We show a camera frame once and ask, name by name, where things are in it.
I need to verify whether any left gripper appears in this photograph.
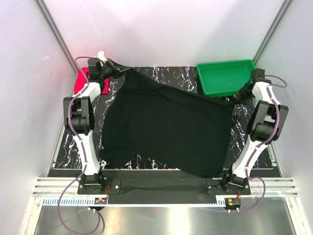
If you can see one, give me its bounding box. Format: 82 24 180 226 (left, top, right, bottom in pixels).
100 58 130 80

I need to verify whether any black t shirt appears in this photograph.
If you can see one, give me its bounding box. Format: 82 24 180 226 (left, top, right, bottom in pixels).
99 70 234 178

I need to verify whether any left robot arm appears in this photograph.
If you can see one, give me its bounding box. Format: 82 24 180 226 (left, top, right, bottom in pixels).
63 56 130 194

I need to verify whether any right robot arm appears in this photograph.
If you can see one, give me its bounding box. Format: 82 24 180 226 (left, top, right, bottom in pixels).
220 75 289 194

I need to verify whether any green plastic bin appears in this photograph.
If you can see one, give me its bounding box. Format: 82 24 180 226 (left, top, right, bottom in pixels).
196 59 256 97

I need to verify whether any folded red t shirt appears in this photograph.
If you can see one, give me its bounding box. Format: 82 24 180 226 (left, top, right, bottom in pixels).
74 68 111 94

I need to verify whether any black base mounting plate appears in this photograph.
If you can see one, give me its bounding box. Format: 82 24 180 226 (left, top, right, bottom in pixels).
77 168 251 205

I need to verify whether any shiny steel front plate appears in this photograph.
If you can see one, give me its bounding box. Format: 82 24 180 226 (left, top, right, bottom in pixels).
35 199 296 235

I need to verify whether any aluminium frame post left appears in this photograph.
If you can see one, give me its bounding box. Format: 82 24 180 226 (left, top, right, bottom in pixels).
34 0 77 72

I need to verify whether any aluminium frame post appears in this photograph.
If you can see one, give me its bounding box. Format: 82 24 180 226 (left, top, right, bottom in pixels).
253 0 294 65
34 0 77 72

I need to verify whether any aluminium frame post right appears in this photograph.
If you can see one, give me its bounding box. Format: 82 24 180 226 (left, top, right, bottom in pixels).
253 0 294 65

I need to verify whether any aluminium front rail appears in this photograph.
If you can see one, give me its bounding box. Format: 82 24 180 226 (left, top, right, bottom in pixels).
33 178 298 197

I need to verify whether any white slotted cable duct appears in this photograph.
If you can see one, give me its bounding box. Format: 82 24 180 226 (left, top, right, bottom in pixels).
43 196 226 208

